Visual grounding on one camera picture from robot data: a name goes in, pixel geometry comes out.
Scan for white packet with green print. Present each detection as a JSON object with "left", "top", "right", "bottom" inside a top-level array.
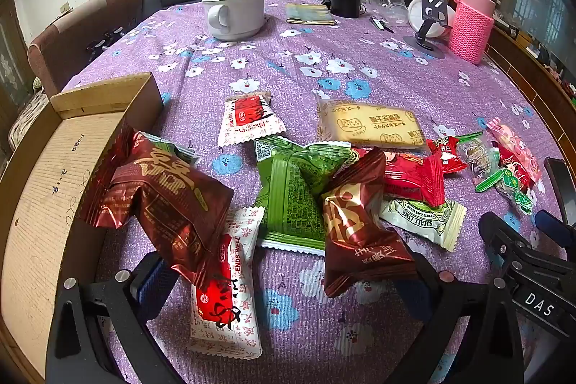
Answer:
[{"left": 378, "top": 197, "right": 469, "bottom": 253}]

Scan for white round lid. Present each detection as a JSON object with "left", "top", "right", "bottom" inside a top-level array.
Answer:
[{"left": 407, "top": 0, "right": 451, "bottom": 39}]

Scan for white mug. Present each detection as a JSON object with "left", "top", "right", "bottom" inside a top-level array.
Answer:
[{"left": 202, "top": 0, "right": 266, "bottom": 41}]

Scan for bright red snack packet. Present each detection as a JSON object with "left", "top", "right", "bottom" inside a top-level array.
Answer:
[{"left": 355, "top": 145, "right": 446, "bottom": 208}]

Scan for small red candy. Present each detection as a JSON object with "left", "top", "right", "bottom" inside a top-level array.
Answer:
[{"left": 427, "top": 136, "right": 469, "bottom": 176}]

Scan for dark red snack packet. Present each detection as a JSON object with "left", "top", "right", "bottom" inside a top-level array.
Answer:
[
  {"left": 321, "top": 149, "right": 418, "bottom": 299},
  {"left": 78, "top": 124, "right": 235, "bottom": 291}
]

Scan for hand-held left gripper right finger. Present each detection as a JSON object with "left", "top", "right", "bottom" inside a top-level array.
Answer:
[{"left": 387, "top": 251, "right": 526, "bottom": 384}]

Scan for bottle with pink knitted sleeve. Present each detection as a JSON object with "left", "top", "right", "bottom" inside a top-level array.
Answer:
[{"left": 447, "top": 0, "right": 496, "bottom": 65}]

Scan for green wrapped candy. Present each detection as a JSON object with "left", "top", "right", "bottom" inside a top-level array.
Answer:
[{"left": 476, "top": 167, "right": 535, "bottom": 216}]

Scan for yellow cracker packet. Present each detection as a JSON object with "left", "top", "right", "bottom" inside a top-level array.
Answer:
[{"left": 314, "top": 98, "right": 428, "bottom": 152}]

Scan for green snack packet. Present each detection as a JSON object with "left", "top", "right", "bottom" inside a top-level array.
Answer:
[
  {"left": 139, "top": 131, "right": 199, "bottom": 170},
  {"left": 254, "top": 136, "right": 361, "bottom": 257}
]

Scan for wooden cabinet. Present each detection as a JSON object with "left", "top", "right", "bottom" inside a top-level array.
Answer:
[{"left": 450, "top": 0, "right": 576, "bottom": 169}]

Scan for purple floral tablecloth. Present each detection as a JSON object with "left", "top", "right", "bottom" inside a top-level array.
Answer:
[{"left": 58, "top": 0, "right": 576, "bottom": 384}]

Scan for brown cardboard box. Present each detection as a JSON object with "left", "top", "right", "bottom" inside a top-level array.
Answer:
[{"left": 0, "top": 72, "right": 164, "bottom": 380}]

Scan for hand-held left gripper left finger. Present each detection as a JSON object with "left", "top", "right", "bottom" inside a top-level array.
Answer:
[{"left": 45, "top": 251, "right": 181, "bottom": 384}]

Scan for pink snack packet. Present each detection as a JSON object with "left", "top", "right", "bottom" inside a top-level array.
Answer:
[{"left": 487, "top": 118, "right": 541, "bottom": 192}]

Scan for small black pen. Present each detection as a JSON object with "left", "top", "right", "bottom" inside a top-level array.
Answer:
[{"left": 369, "top": 15, "right": 395, "bottom": 34}]

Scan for yellow green notebook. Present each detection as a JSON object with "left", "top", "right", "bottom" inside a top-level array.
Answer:
[{"left": 285, "top": 3, "right": 339, "bottom": 27}]

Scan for grey phone stand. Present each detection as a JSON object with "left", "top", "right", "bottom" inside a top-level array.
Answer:
[{"left": 402, "top": 0, "right": 451, "bottom": 61}]

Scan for long white red snack packet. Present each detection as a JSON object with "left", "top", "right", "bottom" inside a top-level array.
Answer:
[{"left": 186, "top": 205, "right": 266, "bottom": 362}]

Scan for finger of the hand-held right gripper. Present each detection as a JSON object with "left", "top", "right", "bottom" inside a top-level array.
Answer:
[
  {"left": 534, "top": 209, "right": 576, "bottom": 259},
  {"left": 478, "top": 211, "right": 534, "bottom": 277}
]

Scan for patterned seat cushion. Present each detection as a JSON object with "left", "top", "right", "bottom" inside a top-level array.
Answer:
[{"left": 8, "top": 88, "right": 51, "bottom": 152}]

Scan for small white red snack packet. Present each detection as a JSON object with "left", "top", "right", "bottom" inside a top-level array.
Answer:
[{"left": 218, "top": 91, "right": 287, "bottom": 149}]

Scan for clear green-ended candy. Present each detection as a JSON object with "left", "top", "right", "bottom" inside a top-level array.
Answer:
[{"left": 454, "top": 131, "right": 501, "bottom": 192}]

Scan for black clamps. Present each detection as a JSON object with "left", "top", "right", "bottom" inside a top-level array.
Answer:
[{"left": 87, "top": 28, "right": 125, "bottom": 62}]

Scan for brown armchair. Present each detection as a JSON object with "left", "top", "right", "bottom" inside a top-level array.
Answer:
[{"left": 27, "top": 0, "right": 144, "bottom": 98}]

